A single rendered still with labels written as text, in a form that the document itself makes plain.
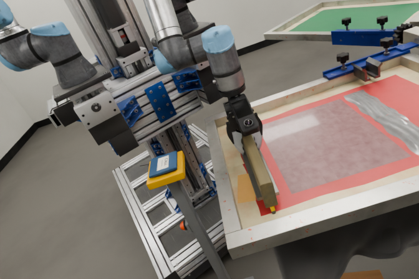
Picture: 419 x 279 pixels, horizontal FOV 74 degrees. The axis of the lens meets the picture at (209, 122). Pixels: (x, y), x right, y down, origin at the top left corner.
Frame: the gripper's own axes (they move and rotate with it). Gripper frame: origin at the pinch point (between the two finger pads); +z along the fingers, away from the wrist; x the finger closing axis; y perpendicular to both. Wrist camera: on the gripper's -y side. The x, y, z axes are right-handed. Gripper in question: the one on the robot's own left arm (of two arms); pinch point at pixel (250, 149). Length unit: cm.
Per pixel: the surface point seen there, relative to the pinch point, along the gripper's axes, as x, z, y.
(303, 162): -12.6, 4.7, -6.7
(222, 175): 9.9, 1.5, -5.5
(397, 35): -69, -4, 37
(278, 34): -41, -1, 101
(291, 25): -56, 1, 119
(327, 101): -31.6, 3.8, 19.3
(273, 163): -5.0, 4.8, -3.0
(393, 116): -41.6, 3.3, -0.5
